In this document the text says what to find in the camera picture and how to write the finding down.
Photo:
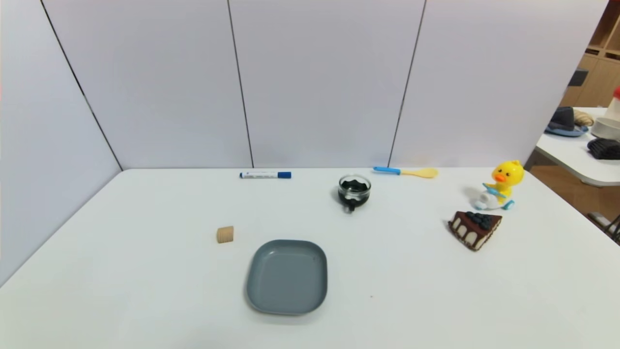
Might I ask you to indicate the small wooden cylinder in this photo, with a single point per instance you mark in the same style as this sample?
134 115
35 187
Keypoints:
224 234

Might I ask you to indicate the white side table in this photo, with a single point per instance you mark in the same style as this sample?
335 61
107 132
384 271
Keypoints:
576 155

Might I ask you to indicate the yellow duck scooter toy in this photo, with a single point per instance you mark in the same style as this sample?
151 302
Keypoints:
503 182

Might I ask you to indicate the dark blue brimmed hat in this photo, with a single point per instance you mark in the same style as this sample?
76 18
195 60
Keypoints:
564 121

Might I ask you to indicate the glass cup with black contents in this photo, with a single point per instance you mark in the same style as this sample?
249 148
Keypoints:
354 190

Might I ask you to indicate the dark metal chair frame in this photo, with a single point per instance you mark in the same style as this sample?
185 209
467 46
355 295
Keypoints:
608 224

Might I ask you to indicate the blue capped whiteboard marker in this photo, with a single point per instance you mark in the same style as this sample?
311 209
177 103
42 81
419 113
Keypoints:
264 175

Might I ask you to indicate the wooden shelf cabinet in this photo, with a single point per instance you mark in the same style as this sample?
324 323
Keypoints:
598 72

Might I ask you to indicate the tan woven item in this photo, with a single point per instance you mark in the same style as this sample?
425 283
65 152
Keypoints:
583 118

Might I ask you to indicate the black knit fabric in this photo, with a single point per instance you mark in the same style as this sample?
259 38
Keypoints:
604 149

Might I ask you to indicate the grey square dish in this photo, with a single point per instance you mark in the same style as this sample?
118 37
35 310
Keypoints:
286 278

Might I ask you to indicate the clear bottle with red cap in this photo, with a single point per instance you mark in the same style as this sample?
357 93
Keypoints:
614 104

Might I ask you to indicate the dark panel on cabinet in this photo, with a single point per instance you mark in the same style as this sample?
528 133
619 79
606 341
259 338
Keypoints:
578 77

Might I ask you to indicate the chocolate blueberry cake slice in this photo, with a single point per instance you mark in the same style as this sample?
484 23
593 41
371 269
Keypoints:
473 228

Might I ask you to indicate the white bowl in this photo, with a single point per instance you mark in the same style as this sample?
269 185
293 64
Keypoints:
606 128

